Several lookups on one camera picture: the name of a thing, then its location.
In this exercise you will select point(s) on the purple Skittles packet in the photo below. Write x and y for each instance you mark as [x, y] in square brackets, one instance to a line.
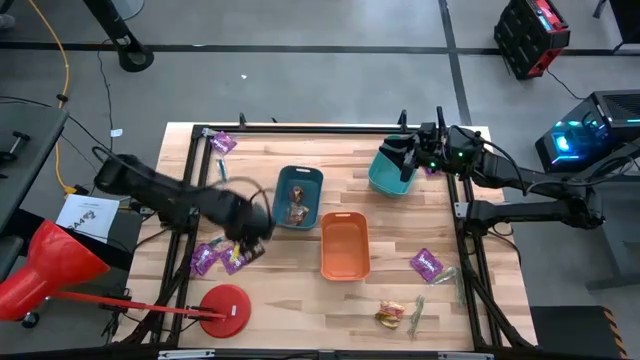
[426, 264]

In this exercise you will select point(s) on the black mat with hazard stripe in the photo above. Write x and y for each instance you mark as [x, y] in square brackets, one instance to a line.
[570, 330]

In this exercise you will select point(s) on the teal plastic bin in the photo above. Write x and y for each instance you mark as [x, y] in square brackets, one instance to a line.
[385, 177]

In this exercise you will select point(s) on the grey computer stand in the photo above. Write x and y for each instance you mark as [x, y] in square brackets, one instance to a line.
[620, 250]

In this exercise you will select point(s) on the red desk lamp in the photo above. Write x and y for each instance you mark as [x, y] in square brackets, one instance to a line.
[50, 265]

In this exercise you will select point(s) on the red black tool case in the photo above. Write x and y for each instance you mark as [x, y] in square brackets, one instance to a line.
[530, 35]

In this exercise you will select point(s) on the computer tower with lights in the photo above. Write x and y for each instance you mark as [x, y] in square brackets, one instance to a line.
[600, 125]

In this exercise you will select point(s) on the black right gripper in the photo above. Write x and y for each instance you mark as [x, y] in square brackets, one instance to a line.
[432, 145]

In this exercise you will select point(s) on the black stand base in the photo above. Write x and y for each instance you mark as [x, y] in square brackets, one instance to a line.
[132, 55]

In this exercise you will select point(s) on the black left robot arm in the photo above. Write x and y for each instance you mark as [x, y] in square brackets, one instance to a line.
[150, 185]

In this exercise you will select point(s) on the white paper sheet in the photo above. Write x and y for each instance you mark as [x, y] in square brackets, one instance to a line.
[95, 212]

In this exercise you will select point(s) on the black table clamp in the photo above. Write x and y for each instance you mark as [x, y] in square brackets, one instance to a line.
[243, 120]
[402, 118]

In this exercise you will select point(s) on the blue green candy stick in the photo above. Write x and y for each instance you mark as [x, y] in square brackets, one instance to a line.
[218, 242]
[222, 170]

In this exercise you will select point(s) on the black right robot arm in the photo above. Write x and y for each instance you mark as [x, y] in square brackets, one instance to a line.
[525, 210]

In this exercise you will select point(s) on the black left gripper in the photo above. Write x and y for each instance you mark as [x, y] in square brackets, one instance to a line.
[245, 220]

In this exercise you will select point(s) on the dark blue plastic bin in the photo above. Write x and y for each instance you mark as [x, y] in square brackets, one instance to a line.
[285, 200]

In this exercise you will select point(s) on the orange plastic bin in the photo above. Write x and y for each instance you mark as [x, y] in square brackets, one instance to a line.
[345, 245]

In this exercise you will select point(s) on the grey side table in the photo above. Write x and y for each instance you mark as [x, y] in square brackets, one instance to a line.
[30, 165]

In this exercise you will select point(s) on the silver frame bracket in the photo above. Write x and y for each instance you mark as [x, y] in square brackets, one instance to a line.
[465, 356]
[185, 354]

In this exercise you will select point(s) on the red gold candy packet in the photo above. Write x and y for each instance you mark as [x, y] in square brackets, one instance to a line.
[297, 214]
[298, 193]
[390, 314]

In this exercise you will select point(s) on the white floor tag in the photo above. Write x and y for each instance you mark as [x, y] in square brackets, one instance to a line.
[116, 132]

